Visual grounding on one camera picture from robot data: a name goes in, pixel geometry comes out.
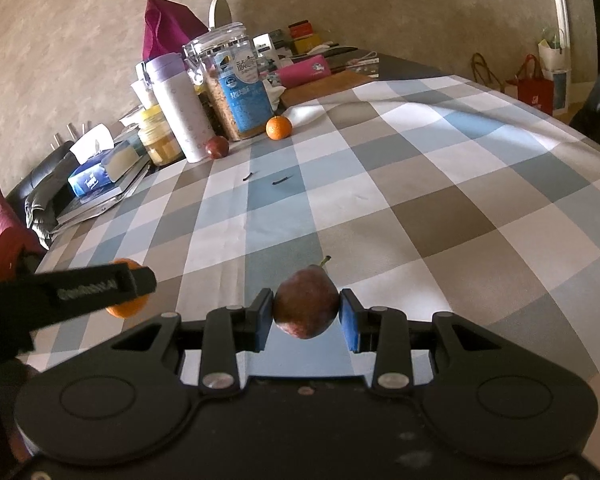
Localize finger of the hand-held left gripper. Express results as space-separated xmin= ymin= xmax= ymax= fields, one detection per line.
xmin=120 ymin=266 xmax=157 ymax=304

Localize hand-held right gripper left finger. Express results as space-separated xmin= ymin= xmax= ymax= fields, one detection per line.
xmin=97 ymin=287 xmax=276 ymax=395

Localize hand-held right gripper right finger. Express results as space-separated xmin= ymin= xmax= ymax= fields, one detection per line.
xmin=339 ymin=287 xmax=518 ymax=393

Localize large orange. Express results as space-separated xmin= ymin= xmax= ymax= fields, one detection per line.
xmin=105 ymin=258 xmax=151 ymax=320

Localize dark red pear with stem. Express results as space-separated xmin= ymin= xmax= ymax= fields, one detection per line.
xmin=272 ymin=255 xmax=341 ymax=341

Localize red chair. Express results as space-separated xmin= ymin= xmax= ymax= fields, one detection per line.
xmin=0 ymin=227 xmax=48 ymax=286

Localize stack of books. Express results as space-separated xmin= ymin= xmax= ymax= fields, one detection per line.
xmin=55 ymin=147 xmax=153 ymax=231

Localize grey jacket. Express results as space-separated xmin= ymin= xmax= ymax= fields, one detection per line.
xmin=24 ymin=187 xmax=63 ymax=251

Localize magenta cushion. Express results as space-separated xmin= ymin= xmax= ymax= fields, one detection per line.
xmin=0 ymin=182 xmax=23 ymax=241

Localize blue tissue pack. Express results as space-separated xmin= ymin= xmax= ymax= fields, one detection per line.
xmin=67 ymin=122 xmax=141 ymax=198

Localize yellow-lid glass jar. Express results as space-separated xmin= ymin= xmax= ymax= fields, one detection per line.
xmin=137 ymin=105 xmax=183 ymax=166

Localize black leather sofa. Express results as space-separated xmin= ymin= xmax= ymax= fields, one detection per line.
xmin=0 ymin=140 xmax=81 ymax=261

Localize small dark plum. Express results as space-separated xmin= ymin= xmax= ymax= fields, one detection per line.
xmin=205 ymin=135 xmax=230 ymax=160

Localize checkered tablecloth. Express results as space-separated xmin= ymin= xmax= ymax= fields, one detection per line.
xmin=17 ymin=75 xmax=600 ymax=466

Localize grey metal rods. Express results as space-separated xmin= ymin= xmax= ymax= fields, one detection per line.
xmin=50 ymin=120 xmax=93 ymax=148

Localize white purple-lid thermos bottle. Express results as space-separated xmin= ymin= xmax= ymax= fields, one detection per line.
xmin=145 ymin=52 xmax=217 ymax=163

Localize small orange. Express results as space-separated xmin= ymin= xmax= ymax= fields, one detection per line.
xmin=265 ymin=115 xmax=293 ymax=141

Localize glass jar with blue label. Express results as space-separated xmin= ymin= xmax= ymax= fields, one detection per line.
xmin=182 ymin=21 xmax=276 ymax=142

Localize wooden cutting board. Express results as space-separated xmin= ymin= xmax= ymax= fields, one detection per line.
xmin=279 ymin=70 xmax=376 ymax=109

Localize pink case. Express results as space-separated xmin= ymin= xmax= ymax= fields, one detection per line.
xmin=275 ymin=57 xmax=331 ymax=88

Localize printed leaflet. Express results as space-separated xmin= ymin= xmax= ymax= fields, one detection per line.
xmin=345 ymin=57 xmax=381 ymax=78

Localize magenta cloth bag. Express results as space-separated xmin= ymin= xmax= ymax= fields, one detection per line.
xmin=141 ymin=0 xmax=211 ymax=63

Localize white round mirror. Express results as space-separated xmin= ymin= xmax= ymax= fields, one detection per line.
xmin=208 ymin=0 xmax=234 ymax=31

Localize red shopping bag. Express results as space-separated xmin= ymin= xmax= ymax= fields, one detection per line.
xmin=505 ymin=55 xmax=555 ymax=113

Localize white shopping bag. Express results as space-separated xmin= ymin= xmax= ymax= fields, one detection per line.
xmin=537 ymin=27 xmax=573 ymax=116

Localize white pole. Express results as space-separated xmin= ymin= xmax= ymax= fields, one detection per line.
xmin=547 ymin=0 xmax=573 ymax=81

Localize brown-handled paper bag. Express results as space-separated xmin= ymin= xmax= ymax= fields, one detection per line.
xmin=471 ymin=52 xmax=506 ymax=93

